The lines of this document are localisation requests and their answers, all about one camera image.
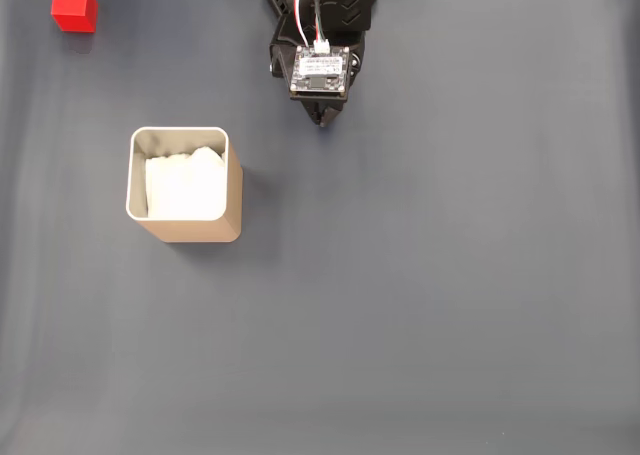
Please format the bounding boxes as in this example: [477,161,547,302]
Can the red cube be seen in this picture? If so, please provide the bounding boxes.
[50,0,99,34]

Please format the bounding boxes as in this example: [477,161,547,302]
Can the tan square metal box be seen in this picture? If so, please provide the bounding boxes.
[124,126,245,244]

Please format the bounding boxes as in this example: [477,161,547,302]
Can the white crumpled tissue paper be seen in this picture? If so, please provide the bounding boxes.
[143,146,226,221]

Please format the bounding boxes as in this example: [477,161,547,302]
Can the grey-blue table mat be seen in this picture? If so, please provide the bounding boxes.
[0,0,640,455]

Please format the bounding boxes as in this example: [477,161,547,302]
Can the white red camera wire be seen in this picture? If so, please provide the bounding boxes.
[293,0,332,54]

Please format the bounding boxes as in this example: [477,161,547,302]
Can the camera circuit board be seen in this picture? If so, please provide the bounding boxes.
[290,44,352,102]

